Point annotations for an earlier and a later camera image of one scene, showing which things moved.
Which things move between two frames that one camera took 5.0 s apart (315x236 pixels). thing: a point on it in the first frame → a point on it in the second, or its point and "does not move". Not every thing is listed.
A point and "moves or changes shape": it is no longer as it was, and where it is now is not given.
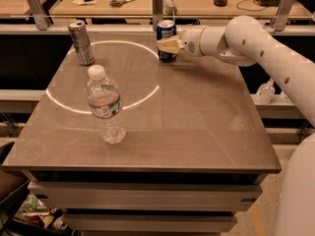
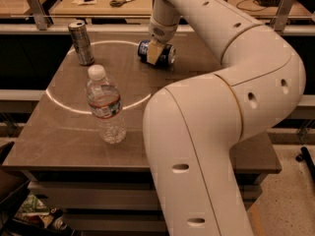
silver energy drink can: x=82 y=42 does not move
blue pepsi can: x=165 y=29 moves or changes shape
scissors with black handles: x=118 y=3 does not move
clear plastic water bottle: x=104 y=96 does not move
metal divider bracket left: x=41 y=19 does not move
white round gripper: x=190 y=42 → x=161 y=31
